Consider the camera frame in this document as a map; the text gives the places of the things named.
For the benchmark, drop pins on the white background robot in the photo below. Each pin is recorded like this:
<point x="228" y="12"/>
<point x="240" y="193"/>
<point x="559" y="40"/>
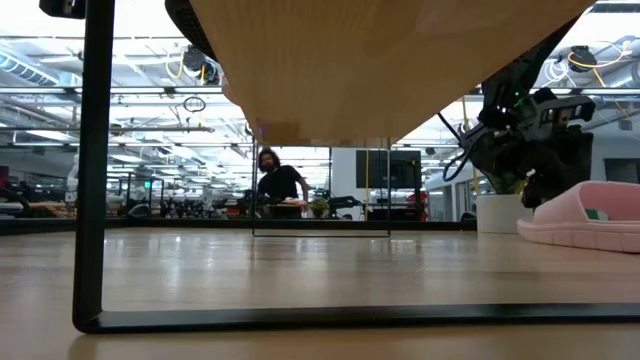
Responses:
<point x="71" y="175"/>

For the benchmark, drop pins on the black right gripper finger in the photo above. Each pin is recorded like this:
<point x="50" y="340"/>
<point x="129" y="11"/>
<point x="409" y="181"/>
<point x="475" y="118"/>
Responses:
<point x="537" y="190"/>

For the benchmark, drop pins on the red background object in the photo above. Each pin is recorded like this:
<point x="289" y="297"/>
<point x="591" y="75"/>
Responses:
<point x="417" y="205"/>

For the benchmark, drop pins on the grey door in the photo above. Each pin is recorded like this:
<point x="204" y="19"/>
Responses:
<point x="622" y="170"/>

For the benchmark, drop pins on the black table edge rail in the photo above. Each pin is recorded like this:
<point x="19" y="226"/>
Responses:
<point x="200" y="223"/>

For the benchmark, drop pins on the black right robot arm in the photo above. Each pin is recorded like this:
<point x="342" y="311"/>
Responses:
<point x="520" y="75"/>

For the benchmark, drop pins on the light wooden shelf board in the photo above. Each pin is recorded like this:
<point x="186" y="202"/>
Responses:
<point x="375" y="70"/>

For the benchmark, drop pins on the black wall monitor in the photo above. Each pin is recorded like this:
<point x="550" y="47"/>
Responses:
<point x="380" y="170"/>

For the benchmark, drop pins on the white plant pot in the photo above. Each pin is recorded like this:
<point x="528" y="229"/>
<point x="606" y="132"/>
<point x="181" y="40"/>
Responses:
<point x="500" y="215"/>

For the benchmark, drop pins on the person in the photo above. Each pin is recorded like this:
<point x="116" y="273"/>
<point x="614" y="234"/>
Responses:
<point x="280" y="182"/>

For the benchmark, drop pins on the black background robot arm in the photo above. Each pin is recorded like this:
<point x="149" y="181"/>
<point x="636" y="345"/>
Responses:
<point x="345" y="202"/>
<point x="250" y="205"/>

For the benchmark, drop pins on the small background potted plant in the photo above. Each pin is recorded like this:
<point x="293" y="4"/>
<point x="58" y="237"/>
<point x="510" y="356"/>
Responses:
<point x="320" y="206"/>

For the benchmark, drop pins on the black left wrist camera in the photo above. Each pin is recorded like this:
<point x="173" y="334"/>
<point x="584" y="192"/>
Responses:
<point x="62" y="7"/>

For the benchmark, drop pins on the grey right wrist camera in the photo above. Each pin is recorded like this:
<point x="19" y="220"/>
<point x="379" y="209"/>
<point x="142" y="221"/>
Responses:
<point x="560" y="110"/>

